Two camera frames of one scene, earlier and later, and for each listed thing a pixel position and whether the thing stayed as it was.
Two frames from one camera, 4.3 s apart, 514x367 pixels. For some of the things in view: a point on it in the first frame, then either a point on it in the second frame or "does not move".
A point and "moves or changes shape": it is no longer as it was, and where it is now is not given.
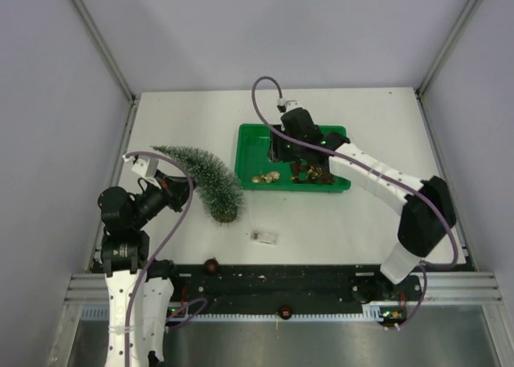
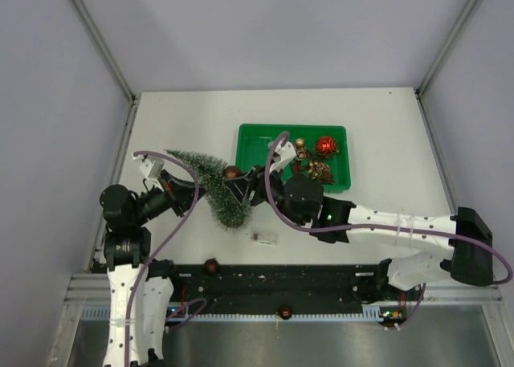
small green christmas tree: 219,191 moves or changes shape
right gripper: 277,152 to 240,186
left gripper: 175,189 does not move
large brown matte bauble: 211,266 does not move
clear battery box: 264,237 does not move
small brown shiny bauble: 286,312 does not move
